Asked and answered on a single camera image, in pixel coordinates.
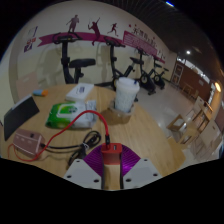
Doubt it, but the group of wooden chairs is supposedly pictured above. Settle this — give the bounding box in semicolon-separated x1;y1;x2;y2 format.
165;81;224;161

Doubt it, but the white lidded cup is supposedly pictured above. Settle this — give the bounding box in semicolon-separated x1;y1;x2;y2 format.
114;77;141;114

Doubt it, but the blue and orange tube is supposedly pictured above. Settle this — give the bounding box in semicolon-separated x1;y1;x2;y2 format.
32;88;49;98

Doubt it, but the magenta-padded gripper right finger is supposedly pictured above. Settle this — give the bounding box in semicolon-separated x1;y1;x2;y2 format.
118;145;162;190

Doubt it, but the group of ceiling lights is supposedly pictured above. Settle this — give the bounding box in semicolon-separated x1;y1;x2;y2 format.
164;0;223;93

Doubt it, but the red charger block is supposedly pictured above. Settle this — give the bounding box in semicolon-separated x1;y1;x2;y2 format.
100;142;123;168

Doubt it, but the group of wall posters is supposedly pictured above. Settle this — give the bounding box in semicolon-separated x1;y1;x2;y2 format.
23;25;39;53

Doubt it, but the brown paper cup holder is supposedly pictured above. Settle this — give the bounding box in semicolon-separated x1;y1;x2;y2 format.
100;99;138;126

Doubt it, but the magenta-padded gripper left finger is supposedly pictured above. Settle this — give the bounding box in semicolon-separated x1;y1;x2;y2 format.
63;145;106;190

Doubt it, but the green wet wipes pack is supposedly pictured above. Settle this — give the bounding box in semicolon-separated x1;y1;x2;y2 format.
44;100;98;130

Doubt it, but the row of black exercise bikes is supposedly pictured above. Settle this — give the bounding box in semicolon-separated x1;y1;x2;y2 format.
52;31;170;96

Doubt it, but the black power strip cable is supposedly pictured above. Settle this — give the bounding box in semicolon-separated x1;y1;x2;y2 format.
40;129;103;168

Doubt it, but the small white box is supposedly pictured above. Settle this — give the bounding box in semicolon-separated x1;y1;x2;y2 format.
64;82;95;103

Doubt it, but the red charging cable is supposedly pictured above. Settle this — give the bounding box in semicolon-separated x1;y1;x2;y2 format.
7;109;111;163

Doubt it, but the wooden chair with cutout handle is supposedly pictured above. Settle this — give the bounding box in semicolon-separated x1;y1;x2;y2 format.
14;71;43;99

